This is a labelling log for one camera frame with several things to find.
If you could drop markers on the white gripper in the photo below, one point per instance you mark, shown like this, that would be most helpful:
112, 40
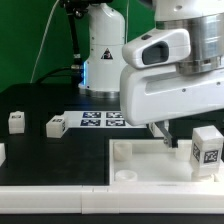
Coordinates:
160, 93

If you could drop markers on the white square tabletop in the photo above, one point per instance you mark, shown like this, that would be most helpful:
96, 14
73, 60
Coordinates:
149, 161

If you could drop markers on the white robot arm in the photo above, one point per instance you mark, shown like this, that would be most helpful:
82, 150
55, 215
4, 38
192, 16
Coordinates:
203, 19

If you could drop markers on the white sheet with AprilTags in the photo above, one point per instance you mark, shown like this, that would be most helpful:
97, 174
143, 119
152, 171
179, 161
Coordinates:
96, 119

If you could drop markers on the white U-shaped obstacle fence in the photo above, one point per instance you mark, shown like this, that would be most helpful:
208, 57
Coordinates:
204, 196

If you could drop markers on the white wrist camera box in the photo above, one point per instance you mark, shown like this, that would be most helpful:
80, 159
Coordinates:
157, 47

